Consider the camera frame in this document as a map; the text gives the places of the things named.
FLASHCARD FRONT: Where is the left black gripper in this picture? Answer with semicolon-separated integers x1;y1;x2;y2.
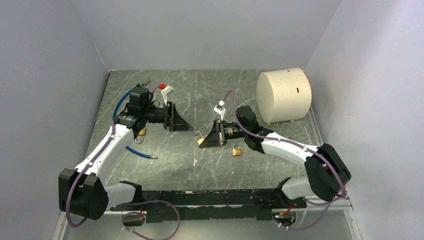
142;101;193;132

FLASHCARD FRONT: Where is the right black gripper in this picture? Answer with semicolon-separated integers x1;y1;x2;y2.
199;119;248;148

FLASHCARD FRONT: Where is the brass padlock with key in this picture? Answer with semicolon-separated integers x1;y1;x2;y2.
194;131;206;148

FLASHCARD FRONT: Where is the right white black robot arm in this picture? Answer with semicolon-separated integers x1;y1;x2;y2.
197;106;352;208

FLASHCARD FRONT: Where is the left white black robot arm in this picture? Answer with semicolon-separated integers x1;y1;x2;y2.
58;84;193;220

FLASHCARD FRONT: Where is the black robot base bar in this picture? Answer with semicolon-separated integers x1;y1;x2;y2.
111;188;307;223

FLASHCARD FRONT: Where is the cream cylindrical container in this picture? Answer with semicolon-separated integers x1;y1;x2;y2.
256;67;312;124

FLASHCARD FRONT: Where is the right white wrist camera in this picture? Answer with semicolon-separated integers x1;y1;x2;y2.
213;100;226;121

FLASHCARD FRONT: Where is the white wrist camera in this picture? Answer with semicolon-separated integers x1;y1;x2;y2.
213;100;226;121
159;83;175;103

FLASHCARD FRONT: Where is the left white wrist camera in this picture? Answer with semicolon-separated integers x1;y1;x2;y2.
159;83;175;103

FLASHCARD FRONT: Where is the blue cable with connectors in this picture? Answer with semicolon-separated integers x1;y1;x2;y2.
112;78;159;161

